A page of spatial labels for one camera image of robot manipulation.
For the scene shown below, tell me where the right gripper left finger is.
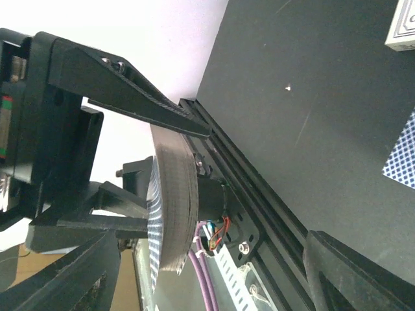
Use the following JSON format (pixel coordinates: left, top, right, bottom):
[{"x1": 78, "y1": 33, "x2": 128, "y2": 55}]
[{"x1": 1, "y1": 231, "x2": 121, "y2": 310}]

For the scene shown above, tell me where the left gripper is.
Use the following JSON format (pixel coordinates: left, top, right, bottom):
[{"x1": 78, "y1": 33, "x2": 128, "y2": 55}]
[{"x1": 1, "y1": 29, "x2": 211, "y2": 224}]

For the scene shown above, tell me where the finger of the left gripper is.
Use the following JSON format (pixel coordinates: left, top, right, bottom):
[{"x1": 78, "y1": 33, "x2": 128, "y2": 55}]
[{"x1": 25, "y1": 181, "x2": 148, "y2": 253}]

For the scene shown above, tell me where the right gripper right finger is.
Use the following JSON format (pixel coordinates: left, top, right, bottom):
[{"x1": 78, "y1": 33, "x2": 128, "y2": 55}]
[{"x1": 303, "y1": 231, "x2": 414, "y2": 310}]

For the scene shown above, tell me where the blue playing card deck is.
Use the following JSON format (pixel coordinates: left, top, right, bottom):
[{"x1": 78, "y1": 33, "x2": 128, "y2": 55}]
[{"x1": 147, "y1": 125, "x2": 198, "y2": 290}]

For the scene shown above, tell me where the black aluminium rail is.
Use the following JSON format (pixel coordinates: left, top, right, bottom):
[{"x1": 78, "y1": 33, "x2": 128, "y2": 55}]
[{"x1": 179, "y1": 99, "x2": 315, "y2": 310}]

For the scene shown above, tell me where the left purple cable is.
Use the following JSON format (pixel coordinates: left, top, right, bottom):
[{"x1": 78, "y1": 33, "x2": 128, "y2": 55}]
[{"x1": 187, "y1": 222, "x2": 221, "y2": 311}]

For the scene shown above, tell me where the white slotted cable duct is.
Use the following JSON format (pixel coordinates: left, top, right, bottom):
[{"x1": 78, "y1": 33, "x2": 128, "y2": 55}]
[{"x1": 202, "y1": 226, "x2": 260, "y2": 311}]

